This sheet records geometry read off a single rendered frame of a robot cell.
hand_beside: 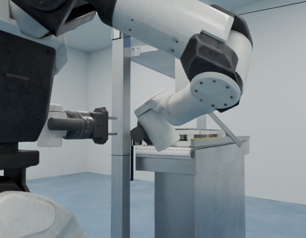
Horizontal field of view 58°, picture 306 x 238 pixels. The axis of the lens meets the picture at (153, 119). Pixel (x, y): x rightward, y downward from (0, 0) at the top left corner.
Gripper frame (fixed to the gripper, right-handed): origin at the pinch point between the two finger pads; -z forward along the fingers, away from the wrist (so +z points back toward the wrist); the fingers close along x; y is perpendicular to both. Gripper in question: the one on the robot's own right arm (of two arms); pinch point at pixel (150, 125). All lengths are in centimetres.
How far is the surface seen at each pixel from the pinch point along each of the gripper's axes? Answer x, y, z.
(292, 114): -22, 208, -273
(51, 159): 62, -186, -519
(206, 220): 45, 29, -45
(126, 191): 27.7, -8.7, -29.9
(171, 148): 9.2, 9.9, -24.3
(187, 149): 9.1, 15.9, -20.5
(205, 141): 6.3, 25.6, -30.3
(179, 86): -16.4, 12.5, -20.0
